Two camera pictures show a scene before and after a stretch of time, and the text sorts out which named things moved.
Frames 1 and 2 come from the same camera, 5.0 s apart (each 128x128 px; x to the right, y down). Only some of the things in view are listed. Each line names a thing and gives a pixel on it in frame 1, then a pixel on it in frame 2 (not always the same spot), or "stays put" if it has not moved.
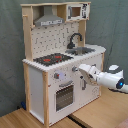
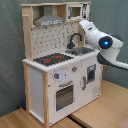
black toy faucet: x=71 y=45 stays put
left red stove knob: x=56 y=75 stays put
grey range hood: x=48 y=18 stays put
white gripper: x=90 y=72 to x=92 y=33
